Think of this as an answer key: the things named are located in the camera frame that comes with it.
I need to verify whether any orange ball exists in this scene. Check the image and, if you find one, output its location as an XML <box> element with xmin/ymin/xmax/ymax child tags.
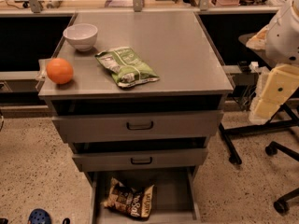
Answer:
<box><xmin>46</xmin><ymin>58</ymin><xmax>74</xmax><ymax>85</ymax></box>

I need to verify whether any brown chip bag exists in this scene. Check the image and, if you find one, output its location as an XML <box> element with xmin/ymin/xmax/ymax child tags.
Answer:
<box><xmin>103</xmin><ymin>177</ymin><xmax>154</xmax><ymax>219</ymax></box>

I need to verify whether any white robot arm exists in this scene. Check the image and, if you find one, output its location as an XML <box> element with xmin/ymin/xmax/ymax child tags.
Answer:
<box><xmin>249</xmin><ymin>0</ymin><xmax>299</xmax><ymax>125</ymax></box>

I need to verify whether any black office chair base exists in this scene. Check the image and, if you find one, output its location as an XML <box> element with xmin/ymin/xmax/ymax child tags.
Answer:
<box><xmin>265</xmin><ymin>141</ymin><xmax>299</xmax><ymax>215</ymax></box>

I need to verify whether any grey top drawer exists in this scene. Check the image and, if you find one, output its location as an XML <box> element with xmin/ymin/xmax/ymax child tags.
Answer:
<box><xmin>53</xmin><ymin>95</ymin><xmax>222</xmax><ymax>143</ymax></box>

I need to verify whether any grey bottom drawer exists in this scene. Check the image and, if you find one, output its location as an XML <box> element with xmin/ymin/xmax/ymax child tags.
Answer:
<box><xmin>88</xmin><ymin>168</ymin><xmax>201</xmax><ymax>224</ymax></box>

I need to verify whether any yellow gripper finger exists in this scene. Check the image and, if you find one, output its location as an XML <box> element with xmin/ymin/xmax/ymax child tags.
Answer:
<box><xmin>252</xmin><ymin>99</ymin><xmax>280</xmax><ymax>120</ymax></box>
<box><xmin>261</xmin><ymin>64</ymin><xmax>299</xmax><ymax>105</ymax></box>

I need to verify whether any white power adapter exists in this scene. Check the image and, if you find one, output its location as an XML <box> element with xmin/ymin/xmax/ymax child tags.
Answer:
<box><xmin>249</xmin><ymin>62</ymin><xmax>259</xmax><ymax>72</ymax></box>

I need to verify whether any grey drawer cabinet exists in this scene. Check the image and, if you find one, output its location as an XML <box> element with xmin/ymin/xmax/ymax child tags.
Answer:
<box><xmin>37</xmin><ymin>10</ymin><xmax>235</xmax><ymax>224</ymax></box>

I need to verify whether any green chip bag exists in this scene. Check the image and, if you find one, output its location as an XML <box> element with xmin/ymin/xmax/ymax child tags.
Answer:
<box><xmin>95</xmin><ymin>47</ymin><xmax>160</xmax><ymax>89</ymax></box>

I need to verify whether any white bowl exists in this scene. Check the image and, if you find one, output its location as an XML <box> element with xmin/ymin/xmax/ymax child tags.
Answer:
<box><xmin>63</xmin><ymin>23</ymin><xmax>98</xmax><ymax>51</ymax></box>

